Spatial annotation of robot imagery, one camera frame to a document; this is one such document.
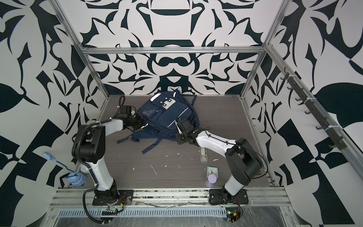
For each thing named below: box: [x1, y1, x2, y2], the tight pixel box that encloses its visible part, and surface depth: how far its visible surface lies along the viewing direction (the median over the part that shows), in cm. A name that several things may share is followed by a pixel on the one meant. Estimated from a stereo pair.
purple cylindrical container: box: [205, 174, 217, 188], surface depth 74 cm
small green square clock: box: [206, 165, 219, 179], surface depth 83 cm
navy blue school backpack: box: [116, 89, 201, 154], surface depth 100 cm
